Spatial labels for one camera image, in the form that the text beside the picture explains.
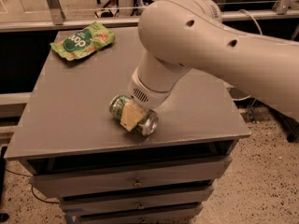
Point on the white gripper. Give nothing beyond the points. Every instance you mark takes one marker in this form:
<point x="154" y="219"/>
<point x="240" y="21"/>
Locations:
<point x="144" y="97"/>

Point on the green soda can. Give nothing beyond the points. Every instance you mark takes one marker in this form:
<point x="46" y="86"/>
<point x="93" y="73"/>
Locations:
<point x="146" y="126"/>

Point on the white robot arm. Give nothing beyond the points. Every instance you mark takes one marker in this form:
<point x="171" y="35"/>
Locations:
<point x="180" y="35"/>

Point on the green rice chip bag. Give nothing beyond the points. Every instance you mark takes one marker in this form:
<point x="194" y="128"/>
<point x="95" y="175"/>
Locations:
<point x="85" y="42"/>

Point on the grey drawer cabinet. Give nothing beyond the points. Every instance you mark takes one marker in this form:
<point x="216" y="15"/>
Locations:
<point x="85" y="144"/>

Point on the middle grey drawer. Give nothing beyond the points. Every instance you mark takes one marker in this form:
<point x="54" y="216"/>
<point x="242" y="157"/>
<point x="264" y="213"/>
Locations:
<point x="137" y="200"/>

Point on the grey drawer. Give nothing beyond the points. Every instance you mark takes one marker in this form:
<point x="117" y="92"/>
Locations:
<point x="137" y="200"/>
<point x="146" y="216"/>
<point x="131" y="177"/>

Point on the black office chair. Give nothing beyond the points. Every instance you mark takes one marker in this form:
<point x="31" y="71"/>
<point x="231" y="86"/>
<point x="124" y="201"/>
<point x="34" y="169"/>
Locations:
<point x="110" y="10"/>

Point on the top grey drawer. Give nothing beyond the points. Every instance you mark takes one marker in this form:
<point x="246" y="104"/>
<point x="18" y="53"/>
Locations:
<point x="131" y="177"/>

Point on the bottom grey drawer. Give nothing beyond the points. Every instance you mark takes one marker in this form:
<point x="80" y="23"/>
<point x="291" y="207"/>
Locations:
<point x="146" y="216"/>

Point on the metal railing frame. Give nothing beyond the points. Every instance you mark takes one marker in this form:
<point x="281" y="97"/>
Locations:
<point x="44" y="15"/>

